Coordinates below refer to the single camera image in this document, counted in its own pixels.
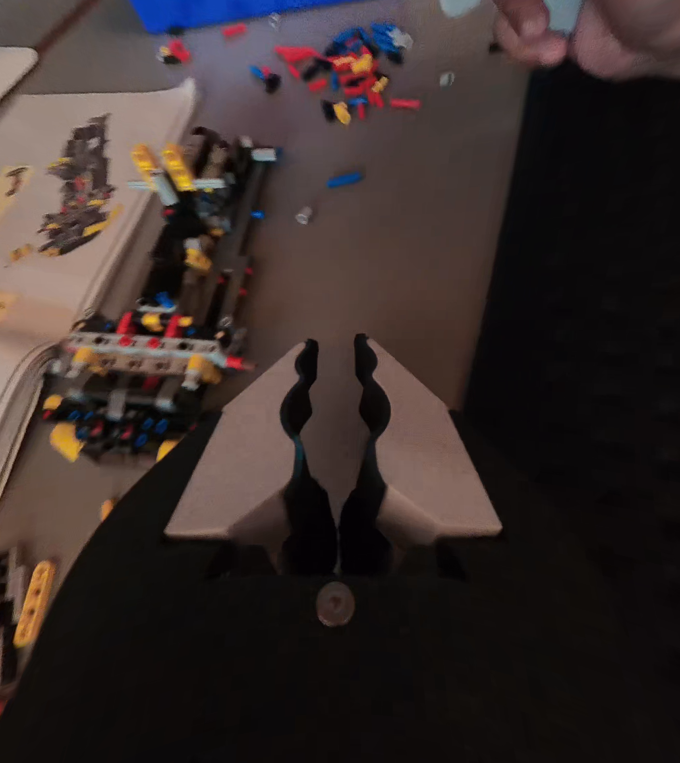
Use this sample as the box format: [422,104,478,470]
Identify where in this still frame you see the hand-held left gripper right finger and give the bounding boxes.
[340,334,503,576]

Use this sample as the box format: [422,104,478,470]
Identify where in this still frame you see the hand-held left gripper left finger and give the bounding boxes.
[164,339,341,576]

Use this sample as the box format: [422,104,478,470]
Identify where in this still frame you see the pile of small lego pins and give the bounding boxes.
[155,21,457,126]

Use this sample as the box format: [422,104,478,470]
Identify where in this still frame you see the lego car chassis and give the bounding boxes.
[42,126,284,463]

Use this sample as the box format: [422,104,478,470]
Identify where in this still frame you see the pile of yellow lego beams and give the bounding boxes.
[0,500,116,746]

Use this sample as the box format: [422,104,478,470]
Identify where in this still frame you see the person's right hand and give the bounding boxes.
[491,0,680,82]

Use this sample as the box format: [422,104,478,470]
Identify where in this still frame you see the blue plastic bin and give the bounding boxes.
[128,0,341,33]

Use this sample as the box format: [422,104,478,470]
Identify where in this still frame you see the black dotted mat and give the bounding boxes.
[465,66,680,656]

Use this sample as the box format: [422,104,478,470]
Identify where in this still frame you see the open instruction booklet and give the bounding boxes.
[0,77,198,573]

